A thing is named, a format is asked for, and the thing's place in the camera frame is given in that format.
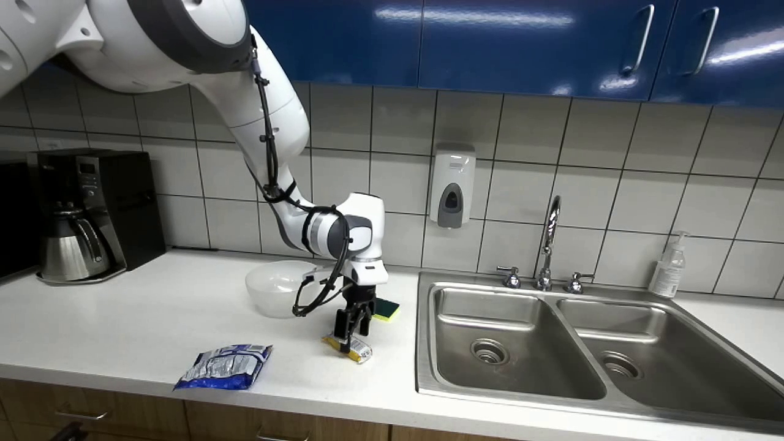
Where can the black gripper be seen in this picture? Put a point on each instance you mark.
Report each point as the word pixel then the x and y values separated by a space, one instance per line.
pixel 361 300

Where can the yellow and green sponge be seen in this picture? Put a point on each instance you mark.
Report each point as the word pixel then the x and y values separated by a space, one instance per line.
pixel 388 308

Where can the white wall soap dispenser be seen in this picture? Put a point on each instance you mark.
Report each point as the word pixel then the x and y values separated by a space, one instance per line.
pixel 451 183

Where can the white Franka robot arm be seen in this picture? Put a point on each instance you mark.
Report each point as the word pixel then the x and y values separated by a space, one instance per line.
pixel 246 99

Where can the chrome sink faucet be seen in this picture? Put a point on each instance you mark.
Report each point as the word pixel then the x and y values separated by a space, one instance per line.
pixel 546 240

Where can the wooden drawer front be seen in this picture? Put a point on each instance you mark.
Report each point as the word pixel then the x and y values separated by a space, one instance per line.
pixel 308 426
pixel 122 413

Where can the wooden under-sink panel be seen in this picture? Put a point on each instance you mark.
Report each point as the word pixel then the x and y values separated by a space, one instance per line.
pixel 441 433

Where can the black countertop appliance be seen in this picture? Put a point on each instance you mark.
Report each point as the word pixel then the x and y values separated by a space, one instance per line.
pixel 16 217

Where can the steel coffee carafe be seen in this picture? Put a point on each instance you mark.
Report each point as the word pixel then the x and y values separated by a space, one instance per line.
pixel 71 247

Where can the translucent white plastic bowl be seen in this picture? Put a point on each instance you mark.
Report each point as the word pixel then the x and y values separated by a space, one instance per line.
pixel 273 291

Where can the blue upper cabinet door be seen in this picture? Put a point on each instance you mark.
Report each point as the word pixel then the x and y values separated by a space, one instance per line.
pixel 530 49
pixel 333 40
pixel 736 49

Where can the clear soap pump bottle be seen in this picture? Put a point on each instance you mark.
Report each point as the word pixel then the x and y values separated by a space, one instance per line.
pixel 666 270

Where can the black drip coffee maker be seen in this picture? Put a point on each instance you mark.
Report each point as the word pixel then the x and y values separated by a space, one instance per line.
pixel 131 204

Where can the blue and white snack packet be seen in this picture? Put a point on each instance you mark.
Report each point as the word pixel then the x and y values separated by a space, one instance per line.
pixel 224 367

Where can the stainless steel double sink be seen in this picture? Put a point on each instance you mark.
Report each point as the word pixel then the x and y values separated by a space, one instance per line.
pixel 588 359

